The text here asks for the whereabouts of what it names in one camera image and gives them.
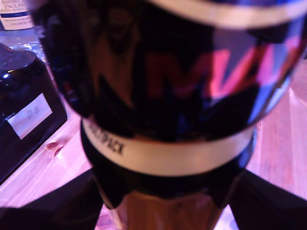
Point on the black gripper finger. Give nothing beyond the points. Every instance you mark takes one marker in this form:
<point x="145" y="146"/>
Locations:
<point x="60" y="206"/>
<point x="268" y="206"/>

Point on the black Pepsi Max can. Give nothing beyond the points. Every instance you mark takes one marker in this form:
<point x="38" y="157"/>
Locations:
<point x="168" y="155"/>
<point x="168" y="72"/>

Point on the black Pepsi 24-can pack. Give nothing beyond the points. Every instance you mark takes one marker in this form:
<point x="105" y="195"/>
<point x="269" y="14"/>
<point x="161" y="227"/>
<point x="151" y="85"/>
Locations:
<point x="24" y="83"/>

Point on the large clear water bottle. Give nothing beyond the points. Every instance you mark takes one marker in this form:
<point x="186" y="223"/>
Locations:
<point x="14" y="14"/>

